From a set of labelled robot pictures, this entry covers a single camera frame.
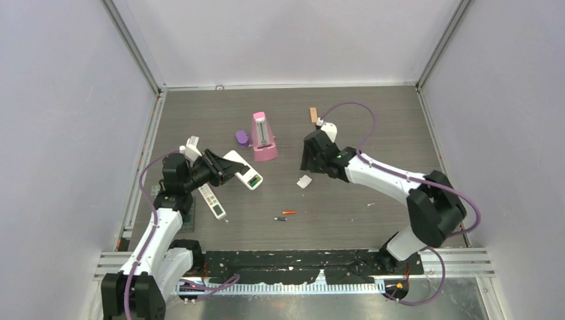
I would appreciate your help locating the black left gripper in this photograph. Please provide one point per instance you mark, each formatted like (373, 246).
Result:
(220, 169)

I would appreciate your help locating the white battery cover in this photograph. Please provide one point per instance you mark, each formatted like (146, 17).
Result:
(304, 181)

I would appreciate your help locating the grey building baseplate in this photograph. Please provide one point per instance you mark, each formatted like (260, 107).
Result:
(188, 225)

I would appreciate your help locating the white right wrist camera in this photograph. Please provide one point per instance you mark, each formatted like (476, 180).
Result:
(329, 128)

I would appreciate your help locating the white remote control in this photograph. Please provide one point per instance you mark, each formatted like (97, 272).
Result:
(212, 202)
(248, 175)

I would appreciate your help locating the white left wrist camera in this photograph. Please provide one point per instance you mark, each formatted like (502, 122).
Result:
(190, 149)

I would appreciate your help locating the green battery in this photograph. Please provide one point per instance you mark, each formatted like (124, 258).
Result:
(253, 182)

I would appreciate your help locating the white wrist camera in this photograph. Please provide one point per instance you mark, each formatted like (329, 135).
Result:
(190, 149)
(329, 128)

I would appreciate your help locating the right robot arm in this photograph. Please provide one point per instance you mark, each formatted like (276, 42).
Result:
(433, 211)

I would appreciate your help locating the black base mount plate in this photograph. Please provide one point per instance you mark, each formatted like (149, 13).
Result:
(296, 267)

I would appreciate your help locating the small wooden block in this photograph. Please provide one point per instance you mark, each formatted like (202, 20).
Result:
(313, 115)

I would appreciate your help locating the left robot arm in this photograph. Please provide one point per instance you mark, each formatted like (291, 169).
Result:
(140, 288)

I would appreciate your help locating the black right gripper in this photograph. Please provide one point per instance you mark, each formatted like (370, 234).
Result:
(307, 162)

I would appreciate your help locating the purple round object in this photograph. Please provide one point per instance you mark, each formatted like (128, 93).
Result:
(243, 138)

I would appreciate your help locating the pink metronome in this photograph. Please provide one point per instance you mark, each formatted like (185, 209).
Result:
(262, 138)

